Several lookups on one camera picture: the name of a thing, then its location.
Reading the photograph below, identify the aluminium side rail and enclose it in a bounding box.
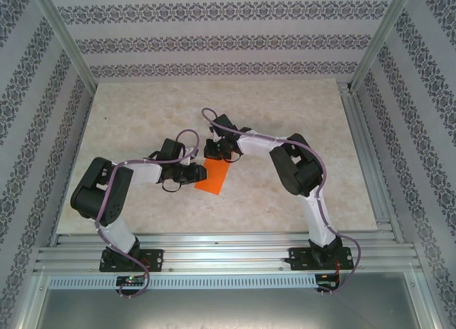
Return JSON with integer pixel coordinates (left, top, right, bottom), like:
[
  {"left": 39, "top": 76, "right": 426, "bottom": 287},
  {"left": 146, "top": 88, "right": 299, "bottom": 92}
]
[{"left": 336, "top": 81, "right": 405, "bottom": 243}]

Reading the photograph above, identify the black left gripper cable loop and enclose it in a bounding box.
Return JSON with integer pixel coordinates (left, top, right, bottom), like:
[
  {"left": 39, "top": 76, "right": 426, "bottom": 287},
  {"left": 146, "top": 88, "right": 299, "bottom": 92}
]
[{"left": 160, "top": 179, "right": 182, "bottom": 193}]

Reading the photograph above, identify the aluminium mounting rail frame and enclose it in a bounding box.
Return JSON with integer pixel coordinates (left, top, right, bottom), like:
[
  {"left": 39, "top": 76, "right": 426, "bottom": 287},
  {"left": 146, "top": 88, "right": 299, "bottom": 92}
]
[{"left": 32, "top": 231, "right": 423, "bottom": 275}]

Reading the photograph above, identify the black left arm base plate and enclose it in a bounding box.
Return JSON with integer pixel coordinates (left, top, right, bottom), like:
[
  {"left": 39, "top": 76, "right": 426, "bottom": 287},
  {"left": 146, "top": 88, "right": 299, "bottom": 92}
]
[{"left": 98, "top": 249, "right": 164, "bottom": 273}]

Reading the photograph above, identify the orange paper sheet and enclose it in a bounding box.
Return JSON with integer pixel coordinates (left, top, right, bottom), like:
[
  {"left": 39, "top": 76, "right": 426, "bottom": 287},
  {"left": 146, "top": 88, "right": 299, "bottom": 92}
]
[{"left": 194, "top": 159, "right": 230, "bottom": 196}]

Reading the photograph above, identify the slotted grey cable duct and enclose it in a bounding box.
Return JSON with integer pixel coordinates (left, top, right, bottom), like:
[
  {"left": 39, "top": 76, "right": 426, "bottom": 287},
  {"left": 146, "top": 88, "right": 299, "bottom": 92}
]
[{"left": 48, "top": 274, "right": 318, "bottom": 291}]

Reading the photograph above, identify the grey sheet metal panel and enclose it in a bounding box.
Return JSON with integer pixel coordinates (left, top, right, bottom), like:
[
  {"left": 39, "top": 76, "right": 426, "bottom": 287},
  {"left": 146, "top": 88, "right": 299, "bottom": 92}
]
[{"left": 35, "top": 288, "right": 425, "bottom": 329}]

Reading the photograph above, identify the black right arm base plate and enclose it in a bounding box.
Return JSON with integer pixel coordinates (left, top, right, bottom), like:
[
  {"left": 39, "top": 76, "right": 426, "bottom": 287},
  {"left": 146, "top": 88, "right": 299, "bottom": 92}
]
[{"left": 289, "top": 246, "right": 354, "bottom": 272}]

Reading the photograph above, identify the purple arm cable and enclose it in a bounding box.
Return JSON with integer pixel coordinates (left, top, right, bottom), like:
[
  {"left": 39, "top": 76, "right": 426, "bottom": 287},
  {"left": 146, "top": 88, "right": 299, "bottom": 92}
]
[
  {"left": 201, "top": 107, "right": 364, "bottom": 297},
  {"left": 94, "top": 128, "right": 200, "bottom": 300}
]

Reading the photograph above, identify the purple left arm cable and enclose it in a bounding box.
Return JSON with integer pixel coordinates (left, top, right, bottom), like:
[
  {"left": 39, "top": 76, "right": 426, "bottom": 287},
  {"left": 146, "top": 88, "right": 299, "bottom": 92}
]
[{"left": 94, "top": 128, "right": 200, "bottom": 300}]

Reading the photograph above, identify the aluminium corner post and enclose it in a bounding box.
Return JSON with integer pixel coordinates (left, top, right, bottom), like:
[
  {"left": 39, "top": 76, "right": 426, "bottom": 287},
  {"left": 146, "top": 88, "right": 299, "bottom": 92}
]
[
  {"left": 348, "top": 0, "right": 416, "bottom": 93},
  {"left": 30, "top": 0, "right": 98, "bottom": 92}
]

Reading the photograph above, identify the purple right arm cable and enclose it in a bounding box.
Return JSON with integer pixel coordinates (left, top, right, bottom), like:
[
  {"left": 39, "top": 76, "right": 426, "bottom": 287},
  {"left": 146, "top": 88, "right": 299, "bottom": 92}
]
[{"left": 201, "top": 107, "right": 364, "bottom": 297}]

